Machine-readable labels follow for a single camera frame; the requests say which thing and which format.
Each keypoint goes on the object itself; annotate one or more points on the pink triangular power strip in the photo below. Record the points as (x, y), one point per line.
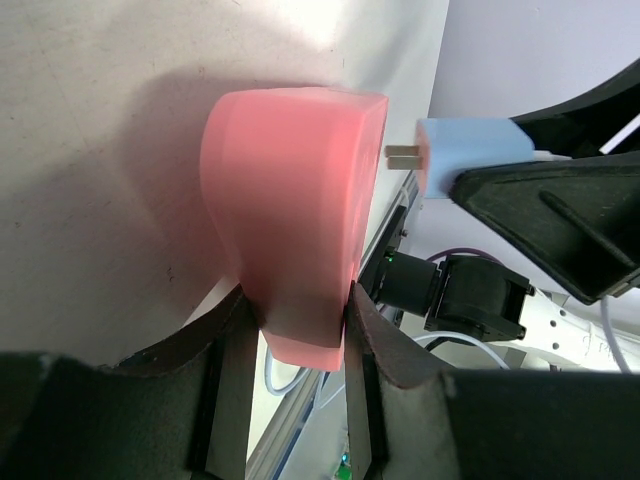
(287, 176)

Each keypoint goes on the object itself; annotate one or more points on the blue charger plug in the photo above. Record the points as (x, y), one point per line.
(443, 148)

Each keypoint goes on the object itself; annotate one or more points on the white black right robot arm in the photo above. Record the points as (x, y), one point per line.
(466, 295)

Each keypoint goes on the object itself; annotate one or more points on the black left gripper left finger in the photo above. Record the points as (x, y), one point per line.
(179, 409)

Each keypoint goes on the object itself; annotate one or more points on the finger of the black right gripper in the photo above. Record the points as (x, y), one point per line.
(577, 219)
(583, 124)

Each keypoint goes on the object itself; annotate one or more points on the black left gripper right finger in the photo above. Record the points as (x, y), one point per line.
(412, 416)

